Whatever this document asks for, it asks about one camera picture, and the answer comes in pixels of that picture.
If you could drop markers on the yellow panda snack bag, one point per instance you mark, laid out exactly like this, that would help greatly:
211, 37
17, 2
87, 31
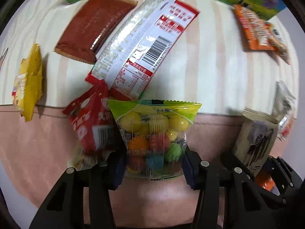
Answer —
27, 89

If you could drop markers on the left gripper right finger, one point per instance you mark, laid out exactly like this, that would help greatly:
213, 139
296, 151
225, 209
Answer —
228, 198

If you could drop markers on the striped white blanket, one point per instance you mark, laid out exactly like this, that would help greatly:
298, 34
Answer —
208, 64

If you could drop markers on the brown square snack packet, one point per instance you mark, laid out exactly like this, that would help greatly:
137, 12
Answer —
90, 27

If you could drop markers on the orange snack packet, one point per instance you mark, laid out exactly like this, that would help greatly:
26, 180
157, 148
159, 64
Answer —
261, 35

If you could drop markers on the red star snack packet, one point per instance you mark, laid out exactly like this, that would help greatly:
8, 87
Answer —
92, 120

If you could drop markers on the red white long snack pack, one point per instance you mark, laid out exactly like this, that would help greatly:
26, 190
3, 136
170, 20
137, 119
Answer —
129, 59

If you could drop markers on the white grey snack packet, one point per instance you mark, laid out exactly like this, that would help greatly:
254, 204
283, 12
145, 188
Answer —
284, 110

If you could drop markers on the beige chocolate stick packet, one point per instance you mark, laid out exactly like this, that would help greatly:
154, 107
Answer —
255, 140

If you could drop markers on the colourful gumball candy bag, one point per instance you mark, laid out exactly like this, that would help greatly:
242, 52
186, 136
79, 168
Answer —
155, 133

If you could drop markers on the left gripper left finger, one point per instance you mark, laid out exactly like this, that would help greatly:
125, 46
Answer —
80, 199

